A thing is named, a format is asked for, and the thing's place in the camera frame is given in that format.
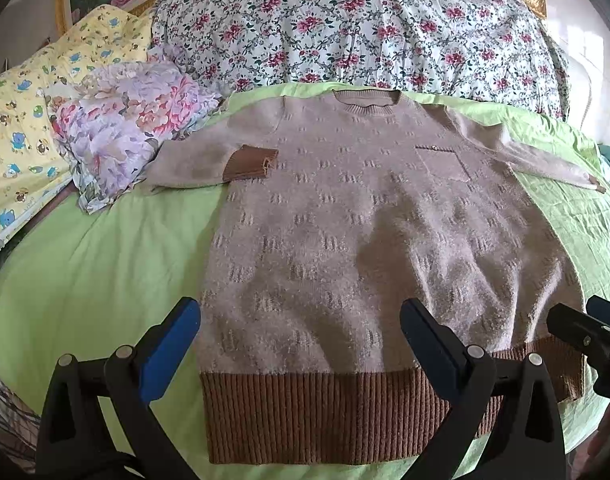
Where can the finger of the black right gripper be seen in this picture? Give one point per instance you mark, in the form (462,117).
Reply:
(598,308)
(589,336)

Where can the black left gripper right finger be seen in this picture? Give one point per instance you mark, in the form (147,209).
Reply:
(526,441)

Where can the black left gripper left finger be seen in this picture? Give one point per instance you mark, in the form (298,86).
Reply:
(97,421)

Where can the beige knit sweater brown trim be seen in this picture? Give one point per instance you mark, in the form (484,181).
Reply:
(339,208)

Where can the striped cloth at bed edge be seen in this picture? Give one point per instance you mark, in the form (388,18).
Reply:
(19,429)

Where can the light green bed sheet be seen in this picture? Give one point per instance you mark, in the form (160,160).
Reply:
(85,285)

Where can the yellow cartoon print blanket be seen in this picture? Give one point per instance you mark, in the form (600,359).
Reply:
(32,171)

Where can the purple pink floral pillow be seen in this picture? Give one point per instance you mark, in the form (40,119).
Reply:
(111,125)

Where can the red floral white quilt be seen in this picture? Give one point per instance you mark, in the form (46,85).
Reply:
(482,50)

